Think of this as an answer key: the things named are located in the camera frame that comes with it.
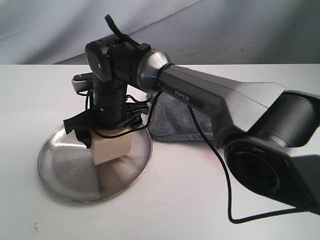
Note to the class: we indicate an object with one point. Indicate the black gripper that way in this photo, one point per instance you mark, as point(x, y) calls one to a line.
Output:
point(103, 119)

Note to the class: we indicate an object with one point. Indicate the light wooden cube block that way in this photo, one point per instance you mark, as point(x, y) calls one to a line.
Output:
point(106, 149)

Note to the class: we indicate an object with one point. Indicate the grey-blue fleece towel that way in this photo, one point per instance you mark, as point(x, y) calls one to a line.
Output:
point(172, 121)

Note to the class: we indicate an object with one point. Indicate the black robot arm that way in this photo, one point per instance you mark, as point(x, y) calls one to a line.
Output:
point(267, 132)

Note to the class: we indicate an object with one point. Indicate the round stainless steel plate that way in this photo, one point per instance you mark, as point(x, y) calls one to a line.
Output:
point(66, 167)

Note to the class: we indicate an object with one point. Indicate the white backdrop cloth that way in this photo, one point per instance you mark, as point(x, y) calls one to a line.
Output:
point(189, 31)

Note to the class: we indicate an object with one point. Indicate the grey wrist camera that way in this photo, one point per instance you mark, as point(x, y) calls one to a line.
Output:
point(82, 82)

